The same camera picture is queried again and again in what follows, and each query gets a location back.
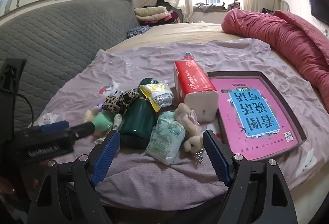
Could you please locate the crumpled grey cloth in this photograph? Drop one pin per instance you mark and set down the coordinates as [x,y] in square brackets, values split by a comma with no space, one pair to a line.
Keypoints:
[210,7]

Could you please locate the pile of folded clothes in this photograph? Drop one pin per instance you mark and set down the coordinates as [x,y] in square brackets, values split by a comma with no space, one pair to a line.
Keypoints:
[151,13]

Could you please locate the beige bed sheet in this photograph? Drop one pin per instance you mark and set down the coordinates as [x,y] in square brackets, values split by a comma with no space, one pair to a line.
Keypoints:
[180,31]

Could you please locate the leopard print scrunchie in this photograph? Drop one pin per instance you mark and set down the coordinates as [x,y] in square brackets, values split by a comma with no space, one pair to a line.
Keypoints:
[120,101]

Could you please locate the dark patterned cloth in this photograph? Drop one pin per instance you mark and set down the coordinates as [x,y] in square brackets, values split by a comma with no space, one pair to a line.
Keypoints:
[137,31]

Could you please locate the white lace cloth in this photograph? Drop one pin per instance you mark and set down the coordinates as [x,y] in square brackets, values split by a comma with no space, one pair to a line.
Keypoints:
[117,121]

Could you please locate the yellow snack packet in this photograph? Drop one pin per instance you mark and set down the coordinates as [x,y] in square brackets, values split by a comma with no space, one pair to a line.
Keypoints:
[158,96]

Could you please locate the red tissue pack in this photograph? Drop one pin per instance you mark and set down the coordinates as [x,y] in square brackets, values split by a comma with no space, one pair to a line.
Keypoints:
[190,82]

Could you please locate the white metal rack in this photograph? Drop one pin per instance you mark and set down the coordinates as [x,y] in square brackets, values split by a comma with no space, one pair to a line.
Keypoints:
[281,2]

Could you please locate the black wall television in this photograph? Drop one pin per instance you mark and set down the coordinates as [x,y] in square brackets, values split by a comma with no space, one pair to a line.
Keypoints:
[320,9]

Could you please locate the cream bunny plush toy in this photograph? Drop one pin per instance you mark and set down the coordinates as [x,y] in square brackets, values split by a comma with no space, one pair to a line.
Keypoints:
[186,114]

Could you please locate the grey quilted headboard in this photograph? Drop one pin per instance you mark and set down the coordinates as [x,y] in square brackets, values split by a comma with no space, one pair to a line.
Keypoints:
[64,41]

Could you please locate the pink quilt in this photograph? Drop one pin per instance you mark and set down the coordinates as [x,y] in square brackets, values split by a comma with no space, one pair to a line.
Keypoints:
[277,36]

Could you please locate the purple printed blanket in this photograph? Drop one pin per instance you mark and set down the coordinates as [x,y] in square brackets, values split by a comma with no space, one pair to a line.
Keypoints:
[154,64]

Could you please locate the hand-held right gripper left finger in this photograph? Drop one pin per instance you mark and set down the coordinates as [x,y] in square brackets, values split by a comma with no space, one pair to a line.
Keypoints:
[108,154]

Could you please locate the dark green thermos bottle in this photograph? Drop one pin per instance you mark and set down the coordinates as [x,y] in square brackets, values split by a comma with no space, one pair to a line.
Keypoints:
[138,121]

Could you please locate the green plush toy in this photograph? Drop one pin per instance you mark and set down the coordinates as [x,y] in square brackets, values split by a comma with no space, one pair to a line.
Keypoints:
[101,121]

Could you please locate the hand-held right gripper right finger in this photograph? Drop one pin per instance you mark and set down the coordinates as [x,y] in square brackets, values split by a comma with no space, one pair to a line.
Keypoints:
[216,157]

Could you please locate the teal patterned tissue packet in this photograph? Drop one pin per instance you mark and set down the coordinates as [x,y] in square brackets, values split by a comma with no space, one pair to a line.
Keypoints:
[167,136]

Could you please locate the dark brown tray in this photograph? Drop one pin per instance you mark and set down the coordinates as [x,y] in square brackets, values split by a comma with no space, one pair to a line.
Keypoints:
[279,107]

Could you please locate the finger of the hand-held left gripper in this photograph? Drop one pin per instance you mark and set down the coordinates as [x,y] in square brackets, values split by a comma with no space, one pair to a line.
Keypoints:
[55,126]
[82,129]

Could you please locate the dark clothing heap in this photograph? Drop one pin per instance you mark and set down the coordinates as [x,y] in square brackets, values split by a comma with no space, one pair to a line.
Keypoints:
[163,4]

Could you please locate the pink book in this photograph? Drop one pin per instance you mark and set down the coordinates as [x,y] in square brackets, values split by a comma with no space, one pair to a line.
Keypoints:
[246,116]

